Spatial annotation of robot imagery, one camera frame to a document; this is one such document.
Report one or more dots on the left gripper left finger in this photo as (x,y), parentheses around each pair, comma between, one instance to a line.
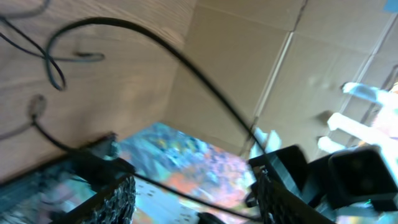
(114,202)

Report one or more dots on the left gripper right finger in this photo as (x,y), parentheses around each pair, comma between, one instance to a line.
(277,205)

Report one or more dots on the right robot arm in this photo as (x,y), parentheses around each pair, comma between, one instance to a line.
(288,189)

